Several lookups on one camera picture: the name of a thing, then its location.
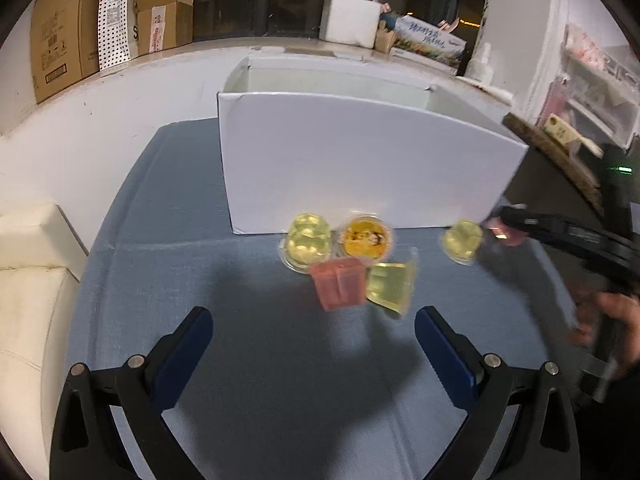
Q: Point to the yellow jelly cup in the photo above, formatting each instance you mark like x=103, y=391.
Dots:
x=306, y=241
x=392, y=287
x=462, y=241

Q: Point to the white foam box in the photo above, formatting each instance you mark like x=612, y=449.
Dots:
x=350, y=21

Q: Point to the printed landscape gift box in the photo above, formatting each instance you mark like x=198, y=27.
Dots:
x=430, y=42

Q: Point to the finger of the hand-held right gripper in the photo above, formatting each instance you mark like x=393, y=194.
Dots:
x=525, y=219

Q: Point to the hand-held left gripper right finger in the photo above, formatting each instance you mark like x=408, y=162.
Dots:
x=446, y=362

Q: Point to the round wooden board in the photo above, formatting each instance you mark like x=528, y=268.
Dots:
x=555, y=157

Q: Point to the white perforated board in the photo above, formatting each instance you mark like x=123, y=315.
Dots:
x=115, y=12

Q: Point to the pink jelly cup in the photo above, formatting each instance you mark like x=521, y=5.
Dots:
x=337, y=285

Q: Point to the clear plastic storage drawers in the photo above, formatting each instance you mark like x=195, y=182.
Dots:
x=597, y=80

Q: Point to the white cardboard box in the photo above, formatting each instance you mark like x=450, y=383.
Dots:
x=360, y=160

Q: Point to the orange jelly cup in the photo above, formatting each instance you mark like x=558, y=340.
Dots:
x=366, y=237

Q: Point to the small open cardboard box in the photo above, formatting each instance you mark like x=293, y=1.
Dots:
x=164, y=20

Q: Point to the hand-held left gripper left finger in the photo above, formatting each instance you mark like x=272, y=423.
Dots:
x=184, y=360

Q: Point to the large brown cardboard box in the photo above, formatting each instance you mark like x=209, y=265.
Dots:
x=57, y=30

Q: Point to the cream leather sofa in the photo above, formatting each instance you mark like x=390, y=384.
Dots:
x=32, y=320

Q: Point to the blue grey tablecloth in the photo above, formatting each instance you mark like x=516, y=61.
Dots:
x=280, y=385

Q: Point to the person's right hand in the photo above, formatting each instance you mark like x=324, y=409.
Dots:
x=612, y=322

